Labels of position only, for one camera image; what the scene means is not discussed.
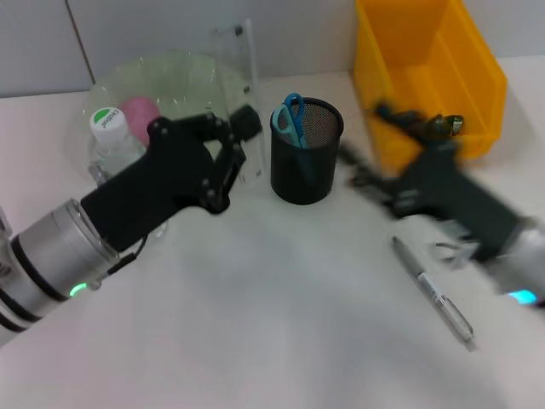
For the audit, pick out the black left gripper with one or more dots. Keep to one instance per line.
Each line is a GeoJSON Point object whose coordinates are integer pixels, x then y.
{"type": "Point", "coordinates": [162, 183]}

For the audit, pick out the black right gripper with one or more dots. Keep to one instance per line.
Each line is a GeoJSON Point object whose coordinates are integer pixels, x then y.
{"type": "Point", "coordinates": [455, 196]}

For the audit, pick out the blue scissors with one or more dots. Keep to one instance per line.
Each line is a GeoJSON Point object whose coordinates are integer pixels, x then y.
{"type": "Point", "coordinates": [294, 123]}

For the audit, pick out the green plastic wrapper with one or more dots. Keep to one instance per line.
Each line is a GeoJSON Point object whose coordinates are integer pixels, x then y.
{"type": "Point", "coordinates": [449, 124]}

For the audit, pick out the clear plastic ruler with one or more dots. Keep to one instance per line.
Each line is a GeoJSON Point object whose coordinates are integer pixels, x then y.
{"type": "Point", "coordinates": [238, 64]}

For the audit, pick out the pink toy peach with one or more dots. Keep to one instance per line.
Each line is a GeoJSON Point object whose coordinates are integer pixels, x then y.
{"type": "Point", "coordinates": [138, 117]}

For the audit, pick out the clear green-label water bottle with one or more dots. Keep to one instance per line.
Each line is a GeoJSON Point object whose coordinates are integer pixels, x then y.
{"type": "Point", "coordinates": [110, 145]}

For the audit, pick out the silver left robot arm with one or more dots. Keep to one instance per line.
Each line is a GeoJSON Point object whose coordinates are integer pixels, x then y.
{"type": "Point", "coordinates": [47, 260]}

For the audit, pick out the black mesh pen cup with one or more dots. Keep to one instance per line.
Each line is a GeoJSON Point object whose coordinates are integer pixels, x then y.
{"type": "Point", "coordinates": [304, 179]}

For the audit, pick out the green glass fruit plate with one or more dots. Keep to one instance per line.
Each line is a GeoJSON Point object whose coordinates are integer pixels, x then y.
{"type": "Point", "coordinates": [179, 81]}

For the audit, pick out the silver ballpoint pen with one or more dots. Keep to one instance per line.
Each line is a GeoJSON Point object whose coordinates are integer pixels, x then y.
{"type": "Point", "coordinates": [430, 289]}

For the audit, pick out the yellow plastic bin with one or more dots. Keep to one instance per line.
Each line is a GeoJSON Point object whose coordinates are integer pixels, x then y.
{"type": "Point", "coordinates": [426, 64]}

